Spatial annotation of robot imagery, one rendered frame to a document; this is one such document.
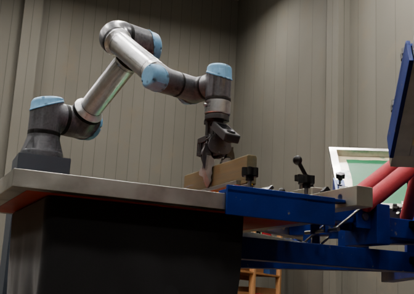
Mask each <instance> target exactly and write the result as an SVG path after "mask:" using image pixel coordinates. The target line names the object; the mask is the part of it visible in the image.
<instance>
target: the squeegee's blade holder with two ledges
mask: <svg viewBox="0 0 414 294"><path fill-rule="evenodd" d="M227 184H230V185H236V186H240V181H231V182H227V183H224V184H220V185H217V186H213V187H209V188H206V189H202V190H204V191H209V192H218V191H219V190H223V189H226V185H227Z"/></svg>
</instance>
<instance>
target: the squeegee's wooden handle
mask: <svg viewBox="0 0 414 294"><path fill-rule="evenodd" d="M248 166H251V167H256V166H257V157H256V156H255V155H245V156H243V157H240V158H236V159H234V160H231V161H227V162H225V163H221V164H219V165H216V166H213V167H212V175H211V180H212V181H211V184H210V187H213V186H217V185H220V184H224V183H227V182H231V181H240V185H243V184H247V183H248V181H246V177H242V167H248ZM252 184H253V185H256V178H254V181H252ZM184 189H193V190H202V189H206V186H205V183H204V180H203V177H201V176H199V171H197V172H194V173H191V174H188V175H185V177H184Z"/></svg>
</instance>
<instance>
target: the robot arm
mask: <svg viewBox="0 0 414 294"><path fill-rule="evenodd" d="M99 42H100V45H101V46H102V48H103V49H104V50H105V51H106V52H107V53H108V54H110V55H111V56H114V57H115V58H114V59H113V60H112V62H111V63H110V64H109V66H108V67H107V68H106V70H105V71H104V72H103V73H102V75H101V76H100V77H99V79H98V80H97V81H96V82H95V84H94V85H93V87H92V88H91V89H90V90H89V92H88V93H87V94H86V95H85V97H84V98H80V99H78V100H77V101H76V102H75V103H74V104H73V105H67V104H64V99H63V98H61V97H57V96H41V97H36V98H34V99H33V100H32V101H31V106H30V115H29V122H28V132H27V137H26V140H25V142H24V144H23V147H22V149H21V151H20V152H21V153H30V154H36V155H46V156H52V157H62V158H63V153H62V148H61V144H60V135H62V136H67V137H73V138H76V139H79V140H86V141H89V140H92V139H93V138H95V137H96V136H97V135H98V134H99V133H100V130H101V127H102V125H103V118H102V117H103V115H102V112H103V111H104V110H105V108H106V107H107V106H108V104H109V103H110V102H111V101H112V100H113V98H114V97H115V96H116V95H117V93H118V92H119V91H120V90H121V88H122V87H123V86H124V85H125V84H126V82H127V81H128V80H129V79H130V77H131V76H132V75H133V74H134V73H136V74H137V75H138V76H140V77H141V78H142V84H143V86H144V87H145V88H147V89H149V90H151V91H153V92H160V93H162V94H166V95H169V96H173V97H177V98H178V99H179V100H180V101H181V102H182V103H183V104H185V105H190V104H197V103H199V102H203V101H205V103H204V104H203V105H204V106H205V120H204V125H206V130H205V136H203V137H201V138H199V139H198V140H197V156H198V157H201V160H202V164H203V166H202V167H201V168H200V171H199V176H201V177H203V180H204V183H205V186H206V188H209V187H210V184H211V181H212V180H211V175H212V167H213V165H214V162H215V160H214V159H220V158H222V157H224V158H222V159H221V162H220V164H221V163H225V162H227V161H231V160H234V159H235V155H234V152H233V147H231V143H235V144H238V143H239V140H240V135H239V134H238V133H236V132H235V131H234V130H233V129H232V128H231V127H230V126H229V125H227V124H226V123H228V122H229V116H230V108H231V90H232V68H231V67H230V66H229V65H227V64H224V63H211V64H209V65H208V66H207V71H206V75H203V76H199V77H194V76H191V75H188V74H185V73H181V72H179V71H175V70H172V69H170V68H168V67H167V66H166V65H165V64H163V63H162V62H160V61H159V59H160V56H161V50H162V42H161V38H160V36H159V35H158V34H156V33H154V32H152V31H151V30H146V29H144V28H141V27H138V26H135V25H133V24H130V23H128V22H124V21H120V20H115V21H112V22H109V23H107V24H106V25H105V26H104V27H103V28H102V29H101V31H100V34H99ZM198 145H199V148H198Z"/></svg>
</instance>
